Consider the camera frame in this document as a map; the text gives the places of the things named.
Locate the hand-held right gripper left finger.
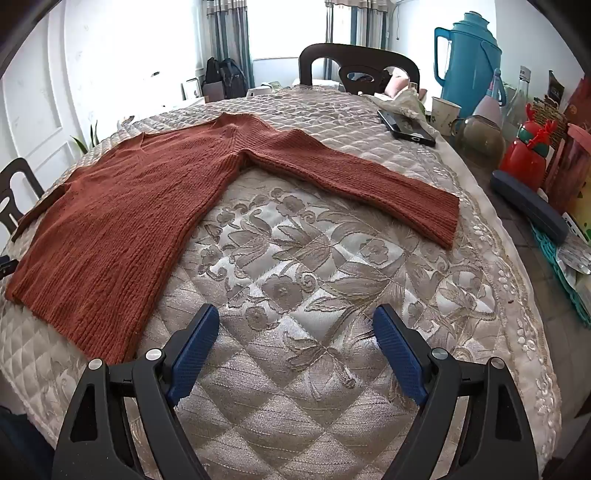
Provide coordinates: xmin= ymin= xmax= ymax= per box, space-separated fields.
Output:
xmin=54 ymin=304 xmax=220 ymax=480

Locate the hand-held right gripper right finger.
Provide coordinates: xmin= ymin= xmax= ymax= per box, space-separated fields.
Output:
xmin=373 ymin=304 xmax=541 ymax=480

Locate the rust knit sweater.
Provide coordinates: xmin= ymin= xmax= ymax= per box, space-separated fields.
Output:
xmin=6 ymin=112 xmax=461 ymax=365

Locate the dark wooden chair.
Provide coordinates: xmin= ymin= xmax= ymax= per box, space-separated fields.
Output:
xmin=0 ymin=158 xmax=45 ymax=237

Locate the beige quilted floral blanket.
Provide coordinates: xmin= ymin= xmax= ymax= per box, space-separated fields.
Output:
xmin=0 ymin=85 xmax=561 ymax=480

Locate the green potted plant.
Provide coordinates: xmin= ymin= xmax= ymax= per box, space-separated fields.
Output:
xmin=70 ymin=120 xmax=100 ymax=155

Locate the teal plastic mat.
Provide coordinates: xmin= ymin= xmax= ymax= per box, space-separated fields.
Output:
xmin=529 ymin=222 xmax=591 ymax=319

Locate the person's blue shirt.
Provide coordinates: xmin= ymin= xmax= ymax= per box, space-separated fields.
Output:
xmin=0 ymin=406 xmax=54 ymax=480

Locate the dark blue glasses case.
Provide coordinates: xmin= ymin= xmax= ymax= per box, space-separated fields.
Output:
xmin=490 ymin=170 xmax=570 ymax=243

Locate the silver blister pack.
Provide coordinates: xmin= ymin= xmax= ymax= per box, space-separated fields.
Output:
xmin=556 ymin=240 xmax=591 ymax=278

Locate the black smartphone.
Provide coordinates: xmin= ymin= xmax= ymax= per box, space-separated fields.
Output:
xmin=377 ymin=108 xmax=437 ymax=148

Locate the glass teapot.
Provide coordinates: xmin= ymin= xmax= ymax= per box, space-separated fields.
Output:
xmin=450 ymin=115 xmax=506 ymax=160

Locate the yellow leaf print bag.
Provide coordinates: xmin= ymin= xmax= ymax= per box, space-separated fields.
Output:
xmin=570 ymin=182 xmax=591 ymax=219

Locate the white paper cup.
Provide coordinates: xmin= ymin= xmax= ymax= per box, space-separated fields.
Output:
xmin=431 ymin=96 xmax=462 ymax=137

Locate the pink tumbler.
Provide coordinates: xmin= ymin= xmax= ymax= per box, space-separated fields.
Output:
xmin=545 ymin=122 xmax=591 ymax=215

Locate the white spray bottle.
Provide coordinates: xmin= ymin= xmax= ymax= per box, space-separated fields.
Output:
xmin=473 ymin=68 xmax=508 ymax=125

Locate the pink pillow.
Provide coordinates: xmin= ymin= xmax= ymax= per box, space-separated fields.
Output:
xmin=383 ymin=74 xmax=411 ymax=100

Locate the clear glass bottle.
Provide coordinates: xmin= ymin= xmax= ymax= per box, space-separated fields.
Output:
xmin=505 ymin=74 xmax=532 ymax=139

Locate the large black backpack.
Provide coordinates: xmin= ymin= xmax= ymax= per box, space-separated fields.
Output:
xmin=217 ymin=58 xmax=250 ymax=99

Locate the teal thermos jug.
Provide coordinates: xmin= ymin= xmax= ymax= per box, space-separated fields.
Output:
xmin=434 ymin=11 xmax=503 ymax=121

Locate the black plastic chair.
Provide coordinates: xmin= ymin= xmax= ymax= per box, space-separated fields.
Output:
xmin=298 ymin=43 xmax=421 ymax=95

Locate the red gift bag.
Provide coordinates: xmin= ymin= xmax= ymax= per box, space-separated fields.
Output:
xmin=563 ymin=76 xmax=591 ymax=126

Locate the grey teal curtain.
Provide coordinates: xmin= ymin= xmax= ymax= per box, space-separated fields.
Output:
xmin=325 ymin=0 xmax=393 ymax=51
xmin=201 ymin=0 xmax=254 ymax=88

